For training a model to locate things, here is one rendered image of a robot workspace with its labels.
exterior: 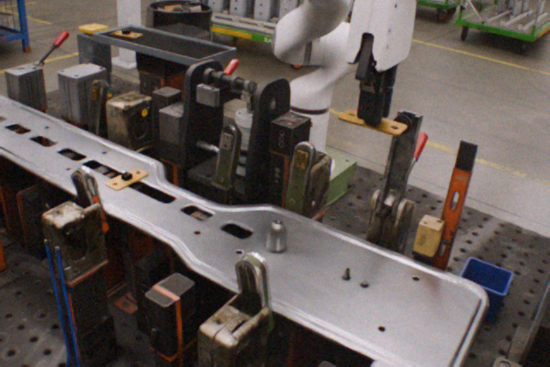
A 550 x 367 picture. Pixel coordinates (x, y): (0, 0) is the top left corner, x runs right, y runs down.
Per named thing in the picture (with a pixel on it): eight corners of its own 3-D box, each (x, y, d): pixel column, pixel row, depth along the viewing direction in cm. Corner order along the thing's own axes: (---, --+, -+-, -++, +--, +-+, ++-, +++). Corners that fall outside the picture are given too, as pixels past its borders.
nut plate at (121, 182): (117, 191, 97) (116, 186, 96) (103, 185, 99) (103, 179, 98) (149, 174, 103) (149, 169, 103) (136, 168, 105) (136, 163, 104)
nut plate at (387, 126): (336, 119, 68) (337, 110, 68) (349, 110, 71) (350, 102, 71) (397, 137, 64) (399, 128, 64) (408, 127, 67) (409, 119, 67)
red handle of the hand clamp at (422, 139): (375, 199, 87) (412, 126, 93) (376, 206, 88) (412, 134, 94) (399, 208, 85) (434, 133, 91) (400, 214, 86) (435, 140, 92)
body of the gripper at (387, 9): (379, -37, 65) (369, 49, 70) (343, -32, 57) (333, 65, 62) (436, -28, 61) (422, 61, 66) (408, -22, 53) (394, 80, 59)
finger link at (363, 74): (375, 9, 60) (383, 40, 65) (349, 63, 58) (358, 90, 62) (385, 12, 59) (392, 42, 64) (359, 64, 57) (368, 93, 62)
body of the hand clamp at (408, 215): (342, 353, 104) (369, 205, 88) (357, 333, 109) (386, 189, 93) (369, 366, 101) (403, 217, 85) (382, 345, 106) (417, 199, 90)
